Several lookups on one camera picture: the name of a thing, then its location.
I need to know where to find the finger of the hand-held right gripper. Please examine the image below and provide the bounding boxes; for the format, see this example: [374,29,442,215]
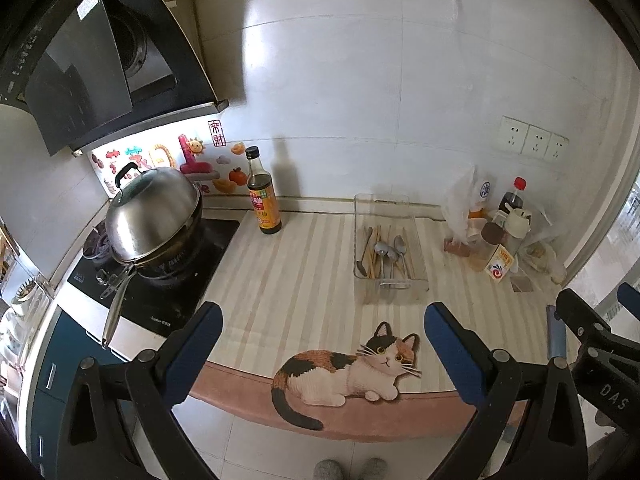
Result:
[617,282,640,321]
[546,287,616,362]

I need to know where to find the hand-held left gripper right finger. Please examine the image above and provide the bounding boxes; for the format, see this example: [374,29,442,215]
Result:
[424,301,588,480]

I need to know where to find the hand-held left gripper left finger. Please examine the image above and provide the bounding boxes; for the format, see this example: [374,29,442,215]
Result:
[57,301,224,480]

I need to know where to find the clear plastic utensil tray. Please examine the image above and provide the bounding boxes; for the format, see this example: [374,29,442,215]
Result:
[353,192,431,294]

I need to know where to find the gas stove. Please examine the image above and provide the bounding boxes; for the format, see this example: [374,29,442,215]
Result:
[67,217,242,341]

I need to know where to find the clear crumpled plastic bag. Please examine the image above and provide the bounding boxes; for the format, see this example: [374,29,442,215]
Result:
[517,205,568,283]

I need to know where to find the small printed sachet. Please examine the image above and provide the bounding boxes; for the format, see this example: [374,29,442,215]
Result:
[484,244,517,281]

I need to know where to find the steel wok with lid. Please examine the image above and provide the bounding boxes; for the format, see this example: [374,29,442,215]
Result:
[100,205,207,351]

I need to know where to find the pink brown small object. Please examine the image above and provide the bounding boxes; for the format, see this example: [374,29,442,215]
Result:
[442,237,471,259]

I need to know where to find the jar with brown lid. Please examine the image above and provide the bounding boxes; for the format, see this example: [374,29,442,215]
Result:
[470,220,506,272]

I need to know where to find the striped cat print mat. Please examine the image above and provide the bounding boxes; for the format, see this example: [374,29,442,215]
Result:
[197,210,576,443]

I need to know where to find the steel wok lid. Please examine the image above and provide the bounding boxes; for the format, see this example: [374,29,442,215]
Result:
[105,162,203,264]

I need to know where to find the grey slipper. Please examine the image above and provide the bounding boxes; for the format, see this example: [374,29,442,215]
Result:
[313,459,348,480]
[357,457,388,480]

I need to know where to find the dark bottle with red cap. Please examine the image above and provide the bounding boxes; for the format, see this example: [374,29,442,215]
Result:
[497,176,528,216]

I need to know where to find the dark sauce bottle orange label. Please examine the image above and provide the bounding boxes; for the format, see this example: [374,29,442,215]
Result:
[245,146,283,236]

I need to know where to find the white plastic bag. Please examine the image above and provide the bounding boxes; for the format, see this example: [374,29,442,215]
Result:
[440,165,493,241]

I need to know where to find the blue kitchen cabinet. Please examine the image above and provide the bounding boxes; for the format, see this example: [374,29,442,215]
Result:
[20,305,131,466]

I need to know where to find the black range hood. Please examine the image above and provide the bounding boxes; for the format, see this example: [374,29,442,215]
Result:
[0,0,231,158]

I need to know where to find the window frame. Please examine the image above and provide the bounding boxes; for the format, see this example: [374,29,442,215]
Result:
[595,170,640,311]

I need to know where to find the white wall socket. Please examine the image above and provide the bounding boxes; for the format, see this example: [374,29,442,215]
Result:
[497,116,528,153]
[545,132,570,162]
[522,125,551,158]

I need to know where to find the colourful wall stickers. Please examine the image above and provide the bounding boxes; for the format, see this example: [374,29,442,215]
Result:
[90,119,251,199]

